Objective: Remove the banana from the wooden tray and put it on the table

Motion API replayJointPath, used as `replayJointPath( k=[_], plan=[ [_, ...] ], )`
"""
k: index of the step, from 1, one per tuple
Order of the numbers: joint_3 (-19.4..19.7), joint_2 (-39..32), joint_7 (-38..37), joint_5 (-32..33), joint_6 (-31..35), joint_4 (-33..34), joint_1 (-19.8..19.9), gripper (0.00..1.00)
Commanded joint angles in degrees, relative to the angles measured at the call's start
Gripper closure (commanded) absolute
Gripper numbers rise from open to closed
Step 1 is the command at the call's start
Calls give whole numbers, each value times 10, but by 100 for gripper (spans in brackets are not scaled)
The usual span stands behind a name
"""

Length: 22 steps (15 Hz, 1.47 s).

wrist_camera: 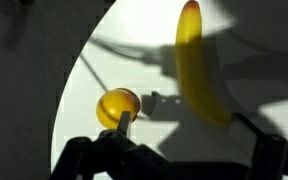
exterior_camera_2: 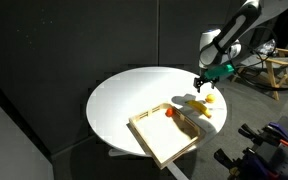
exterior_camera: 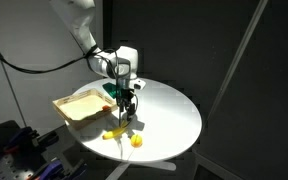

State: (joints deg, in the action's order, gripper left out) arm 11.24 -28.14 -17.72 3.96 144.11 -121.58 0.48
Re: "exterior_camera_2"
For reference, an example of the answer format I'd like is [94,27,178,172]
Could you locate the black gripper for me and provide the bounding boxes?
[192,74,219,94]

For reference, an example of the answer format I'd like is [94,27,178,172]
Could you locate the yellow banana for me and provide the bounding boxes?
[184,99,213,120]

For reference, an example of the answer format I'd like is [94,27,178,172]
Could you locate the wooden tray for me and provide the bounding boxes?
[127,102,202,171]

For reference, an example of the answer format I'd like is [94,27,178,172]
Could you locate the yellow orange round fruit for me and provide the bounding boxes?
[204,93,217,104]

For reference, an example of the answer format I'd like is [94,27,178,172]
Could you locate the small red tomato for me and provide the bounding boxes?
[164,106,175,118]

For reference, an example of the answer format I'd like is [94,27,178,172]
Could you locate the black spring clamp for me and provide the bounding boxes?
[213,147,249,176]
[238,122,269,148]

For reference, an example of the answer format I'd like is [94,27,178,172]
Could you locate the clear plastic bag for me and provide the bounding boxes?
[255,38,279,57]

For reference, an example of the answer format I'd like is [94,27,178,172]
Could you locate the wooden chair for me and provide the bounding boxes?
[230,47,288,102]

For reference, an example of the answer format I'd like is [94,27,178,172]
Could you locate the purple clamp with orange tip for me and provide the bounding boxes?
[264,121,288,149]

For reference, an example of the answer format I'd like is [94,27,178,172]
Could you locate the purple spring clamp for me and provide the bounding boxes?
[239,149,282,180]

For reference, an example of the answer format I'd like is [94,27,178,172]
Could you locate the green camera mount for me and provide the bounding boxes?
[203,63,236,81]

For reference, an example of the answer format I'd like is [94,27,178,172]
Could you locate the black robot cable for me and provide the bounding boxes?
[228,25,288,92]

